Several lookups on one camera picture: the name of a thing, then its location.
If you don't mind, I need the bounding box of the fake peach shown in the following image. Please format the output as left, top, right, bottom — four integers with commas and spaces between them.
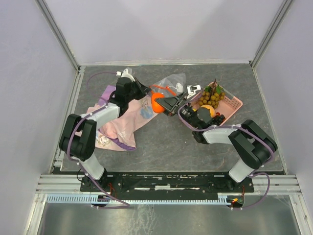
199, 104, 216, 118

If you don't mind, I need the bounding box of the fake brown longan bunch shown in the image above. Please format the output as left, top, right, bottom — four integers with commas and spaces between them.
198, 80, 225, 109

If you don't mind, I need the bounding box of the fake dark grape bunch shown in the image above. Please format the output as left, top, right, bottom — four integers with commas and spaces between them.
213, 115, 225, 126

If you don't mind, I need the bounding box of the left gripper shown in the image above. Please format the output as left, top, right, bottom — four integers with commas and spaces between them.
126, 77, 152, 102

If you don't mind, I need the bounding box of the clear zip top bag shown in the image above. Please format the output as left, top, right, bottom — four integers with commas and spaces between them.
150, 73, 186, 97

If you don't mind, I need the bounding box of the fake orange persimmon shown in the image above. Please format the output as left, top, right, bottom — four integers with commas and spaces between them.
151, 93, 165, 114

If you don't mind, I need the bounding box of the pink plastic basket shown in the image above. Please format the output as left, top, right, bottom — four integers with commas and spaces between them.
183, 81, 243, 126

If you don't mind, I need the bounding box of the light blue cable duct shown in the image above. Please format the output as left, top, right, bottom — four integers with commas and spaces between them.
46, 192, 233, 204

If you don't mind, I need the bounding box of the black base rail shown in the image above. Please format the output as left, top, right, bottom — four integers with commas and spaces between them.
80, 167, 255, 199

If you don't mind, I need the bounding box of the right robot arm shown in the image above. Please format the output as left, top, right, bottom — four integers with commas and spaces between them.
152, 93, 278, 191

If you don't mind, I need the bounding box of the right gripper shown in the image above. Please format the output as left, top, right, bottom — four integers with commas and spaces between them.
153, 92, 199, 128

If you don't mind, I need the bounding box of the pink purple printed cloth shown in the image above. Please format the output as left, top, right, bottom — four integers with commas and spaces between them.
95, 96, 157, 151

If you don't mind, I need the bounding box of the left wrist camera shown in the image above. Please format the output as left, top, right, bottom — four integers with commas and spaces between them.
115, 68, 135, 82

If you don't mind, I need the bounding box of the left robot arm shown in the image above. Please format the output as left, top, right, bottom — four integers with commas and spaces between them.
59, 76, 151, 191

